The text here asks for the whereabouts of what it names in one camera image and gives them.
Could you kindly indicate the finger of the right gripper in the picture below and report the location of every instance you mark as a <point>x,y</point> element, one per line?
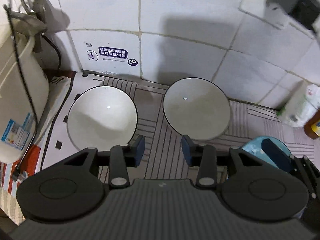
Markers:
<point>301,168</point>

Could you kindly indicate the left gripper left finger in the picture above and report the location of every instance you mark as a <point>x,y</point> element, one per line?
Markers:
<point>123,157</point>

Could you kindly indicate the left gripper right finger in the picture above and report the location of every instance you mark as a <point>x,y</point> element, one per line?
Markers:
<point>203,157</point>

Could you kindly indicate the blue fried egg plate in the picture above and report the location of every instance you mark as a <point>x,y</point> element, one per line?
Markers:
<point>254,147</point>

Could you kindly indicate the white bowl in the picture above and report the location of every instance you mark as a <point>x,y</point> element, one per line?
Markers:
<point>196,107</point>
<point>102,117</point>

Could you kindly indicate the grey striped counter mat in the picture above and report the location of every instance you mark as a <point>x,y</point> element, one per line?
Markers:
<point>163,157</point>

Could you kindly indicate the yellow label oil bottle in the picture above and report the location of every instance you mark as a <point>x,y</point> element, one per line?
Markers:
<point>311,128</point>

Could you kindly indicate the white plastic salt bag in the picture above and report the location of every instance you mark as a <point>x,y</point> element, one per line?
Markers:
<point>301,107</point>

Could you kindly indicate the black plug adapter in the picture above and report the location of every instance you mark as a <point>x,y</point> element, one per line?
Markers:
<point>306,13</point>

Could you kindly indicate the metal gas valve pipe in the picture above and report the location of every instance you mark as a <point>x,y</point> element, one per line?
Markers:
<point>45,18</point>

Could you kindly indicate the white wall socket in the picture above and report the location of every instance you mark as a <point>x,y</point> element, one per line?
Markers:
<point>277,2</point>

